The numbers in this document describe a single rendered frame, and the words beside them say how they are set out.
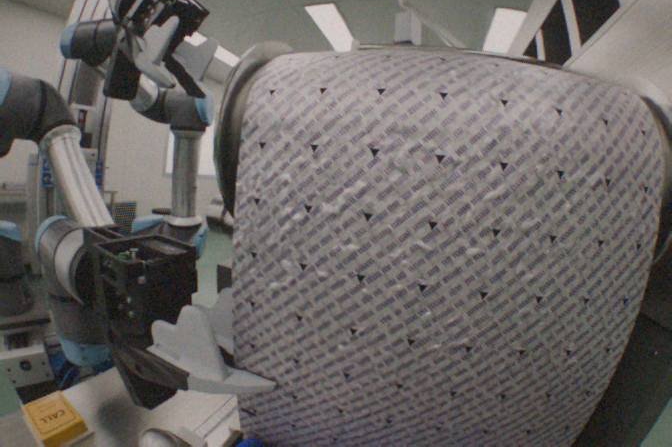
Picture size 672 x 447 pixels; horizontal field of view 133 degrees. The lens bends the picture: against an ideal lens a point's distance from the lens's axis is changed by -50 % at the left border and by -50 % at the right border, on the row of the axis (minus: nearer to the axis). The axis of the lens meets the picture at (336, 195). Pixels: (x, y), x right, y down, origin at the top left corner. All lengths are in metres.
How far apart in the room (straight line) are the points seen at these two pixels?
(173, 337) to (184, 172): 0.71
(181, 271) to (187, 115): 0.66
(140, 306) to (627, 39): 0.50
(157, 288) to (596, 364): 0.29
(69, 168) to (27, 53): 3.31
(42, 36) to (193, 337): 3.83
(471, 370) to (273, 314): 0.11
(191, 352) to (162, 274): 0.06
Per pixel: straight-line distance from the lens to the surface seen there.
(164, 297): 0.24
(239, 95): 0.17
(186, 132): 0.85
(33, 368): 0.88
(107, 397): 0.49
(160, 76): 0.28
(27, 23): 3.91
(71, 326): 0.41
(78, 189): 0.54
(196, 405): 0.46
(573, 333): 0.17
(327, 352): 0.16
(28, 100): 0.59
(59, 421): 0.44
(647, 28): 0.35
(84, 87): 0.99
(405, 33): 0.82
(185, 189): 0.89
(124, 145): 4.22
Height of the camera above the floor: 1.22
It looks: 3 degrees down
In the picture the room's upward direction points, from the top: 6 degrees clockwise
